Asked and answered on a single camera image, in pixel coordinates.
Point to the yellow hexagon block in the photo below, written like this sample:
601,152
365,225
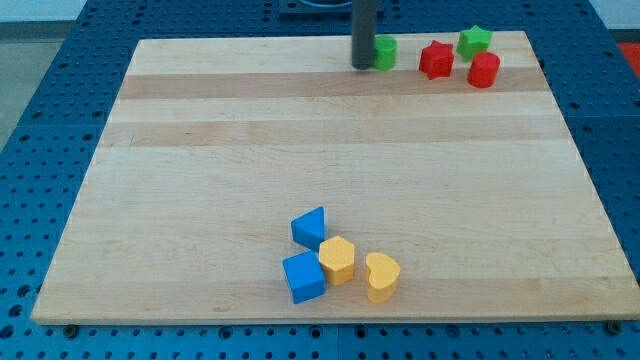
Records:
337,259

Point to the light wooden board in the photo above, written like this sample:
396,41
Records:
214,146

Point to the red star block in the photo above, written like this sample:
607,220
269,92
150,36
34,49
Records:
436,60

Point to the yellow heart block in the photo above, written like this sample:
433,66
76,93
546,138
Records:
382,276

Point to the red cylinder block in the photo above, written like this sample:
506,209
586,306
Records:
483,70

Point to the green star block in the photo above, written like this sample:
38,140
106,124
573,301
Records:
472,41

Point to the blue triangle block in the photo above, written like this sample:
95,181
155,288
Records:
308,230

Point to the green cylinder block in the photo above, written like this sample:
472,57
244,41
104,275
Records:
385,47

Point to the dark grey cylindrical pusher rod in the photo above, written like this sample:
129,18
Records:
363,30

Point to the blue cube block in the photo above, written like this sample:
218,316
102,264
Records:
305,277

